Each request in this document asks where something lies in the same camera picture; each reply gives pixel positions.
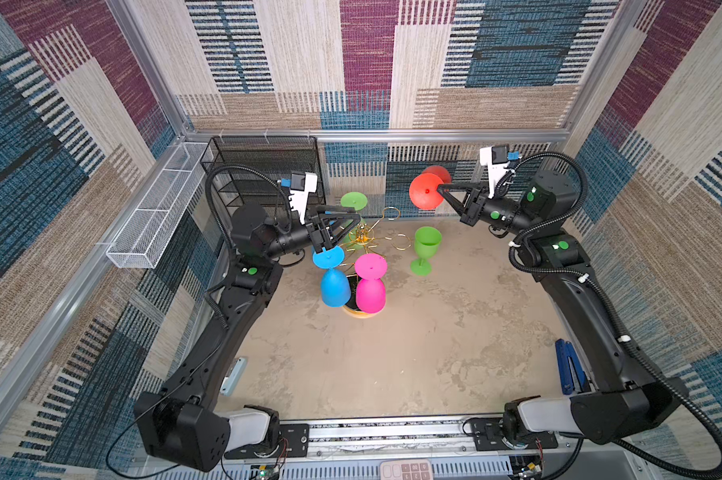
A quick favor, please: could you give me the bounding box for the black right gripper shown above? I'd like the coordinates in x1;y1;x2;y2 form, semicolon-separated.
435;180;537;237

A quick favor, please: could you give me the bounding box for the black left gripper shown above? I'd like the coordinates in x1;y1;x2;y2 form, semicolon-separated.
262;208;357;267

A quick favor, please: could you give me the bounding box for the red wine glass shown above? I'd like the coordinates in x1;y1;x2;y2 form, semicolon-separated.
409;165;451;210

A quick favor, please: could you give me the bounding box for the green wine glass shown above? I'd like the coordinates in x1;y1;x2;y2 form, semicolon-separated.
340;192;368;244
410;226;442;276

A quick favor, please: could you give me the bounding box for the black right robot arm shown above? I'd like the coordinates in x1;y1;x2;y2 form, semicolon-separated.
426;171;688;445

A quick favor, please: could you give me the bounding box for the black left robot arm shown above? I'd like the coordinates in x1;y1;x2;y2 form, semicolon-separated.
134;203;360;472

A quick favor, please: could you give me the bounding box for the gold wine glass rack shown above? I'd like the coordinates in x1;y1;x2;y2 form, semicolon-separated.
340;206;412;319

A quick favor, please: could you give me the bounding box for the front blue wine glass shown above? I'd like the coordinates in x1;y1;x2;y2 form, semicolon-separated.
312;246;351;308

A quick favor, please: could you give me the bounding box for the pink wine glass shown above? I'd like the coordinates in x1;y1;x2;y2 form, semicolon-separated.
354;253;388;314

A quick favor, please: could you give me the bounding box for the blue clip tool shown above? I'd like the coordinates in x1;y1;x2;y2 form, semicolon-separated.
555;339;590;395

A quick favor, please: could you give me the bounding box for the light blue flat device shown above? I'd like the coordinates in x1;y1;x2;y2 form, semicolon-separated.
220;357;248;397

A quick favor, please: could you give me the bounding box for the pink keypad device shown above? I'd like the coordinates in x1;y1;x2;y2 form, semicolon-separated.
380;459;434;480

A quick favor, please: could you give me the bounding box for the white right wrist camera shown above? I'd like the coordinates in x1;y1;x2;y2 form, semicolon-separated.
479;145;521;199

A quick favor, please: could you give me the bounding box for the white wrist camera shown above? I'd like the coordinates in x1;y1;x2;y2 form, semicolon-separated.
279;172;318;224
479;145;521;199

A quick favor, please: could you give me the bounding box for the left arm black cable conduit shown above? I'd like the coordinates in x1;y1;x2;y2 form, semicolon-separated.
203;164;293;241

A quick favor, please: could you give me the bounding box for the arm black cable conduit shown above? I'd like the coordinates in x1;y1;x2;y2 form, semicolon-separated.
203;164;293;241
507;151;722;480

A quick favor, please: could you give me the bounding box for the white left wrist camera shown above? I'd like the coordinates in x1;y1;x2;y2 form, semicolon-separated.
279;172;318;224

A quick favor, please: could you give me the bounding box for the black wire shelf rack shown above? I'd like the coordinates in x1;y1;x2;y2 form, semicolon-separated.
201;136;326;218

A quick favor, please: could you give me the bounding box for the white wire mesh basket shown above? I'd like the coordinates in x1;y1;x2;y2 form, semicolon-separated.
107;142;206;269

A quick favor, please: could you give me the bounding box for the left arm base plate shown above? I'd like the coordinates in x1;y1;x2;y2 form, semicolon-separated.
224;423;310;460

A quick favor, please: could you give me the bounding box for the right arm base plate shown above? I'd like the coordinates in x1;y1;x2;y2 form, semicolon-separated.
461;417;559;452

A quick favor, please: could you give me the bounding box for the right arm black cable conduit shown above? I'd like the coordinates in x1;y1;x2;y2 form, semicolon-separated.
507;151;722;480

